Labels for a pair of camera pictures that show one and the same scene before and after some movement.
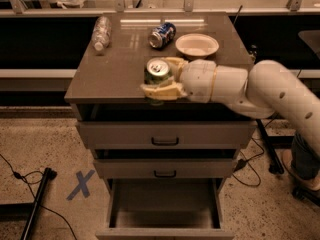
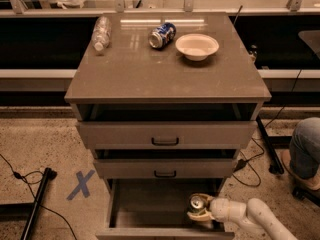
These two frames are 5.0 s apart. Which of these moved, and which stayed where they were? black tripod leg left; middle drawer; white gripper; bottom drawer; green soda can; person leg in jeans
Moved: green soda can; white gripper
Stayed: person leg in jeans; bottom drawer; black tripod leg left; middle drawer
